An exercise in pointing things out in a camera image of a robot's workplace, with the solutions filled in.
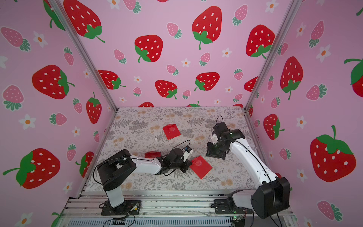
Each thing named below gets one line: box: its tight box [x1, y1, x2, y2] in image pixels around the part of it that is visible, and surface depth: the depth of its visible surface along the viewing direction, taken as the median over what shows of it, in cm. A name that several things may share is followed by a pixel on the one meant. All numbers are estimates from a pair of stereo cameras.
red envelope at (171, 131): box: [163, 123, 182, 140], surface depth 109 cm
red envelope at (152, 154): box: [144, 151, 162, 159], surface depth 97 cm
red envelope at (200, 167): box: [190, 155, 213, 180], surface depth 90 cm
